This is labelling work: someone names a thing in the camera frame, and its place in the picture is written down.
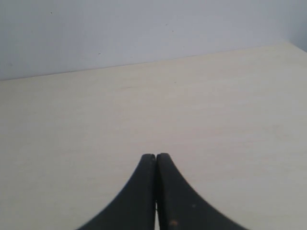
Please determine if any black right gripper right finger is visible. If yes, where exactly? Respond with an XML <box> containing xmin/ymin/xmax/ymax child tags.
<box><xmin>156</xmin><ymin>153</ymin><xmax>242</xmax><ymax>230</ymax></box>

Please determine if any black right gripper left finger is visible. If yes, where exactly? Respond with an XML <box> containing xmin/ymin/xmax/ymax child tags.
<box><xmin>80</xmin><ymin>154</ymin><xmax>156</xmax><ymax>230</ymax></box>

